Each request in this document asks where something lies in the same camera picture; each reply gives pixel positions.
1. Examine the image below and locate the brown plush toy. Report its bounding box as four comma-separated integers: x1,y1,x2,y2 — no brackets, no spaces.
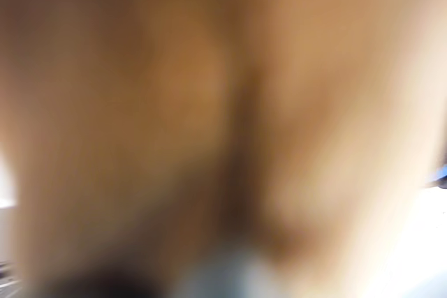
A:
0,0,447,298

